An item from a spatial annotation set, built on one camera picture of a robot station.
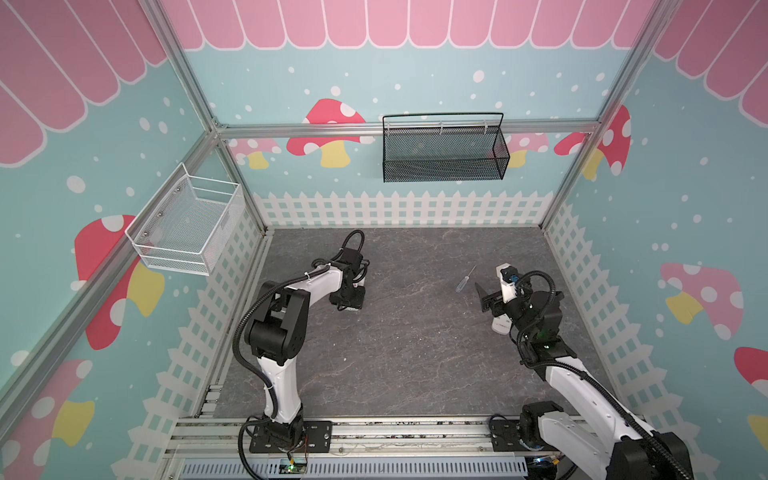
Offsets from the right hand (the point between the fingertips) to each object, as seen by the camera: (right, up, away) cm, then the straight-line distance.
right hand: (493, 276), depth 81 cm
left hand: (-41, -11, +17) cm, 46 cm away
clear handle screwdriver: (-3, -3, +22) cm, 22 cm away
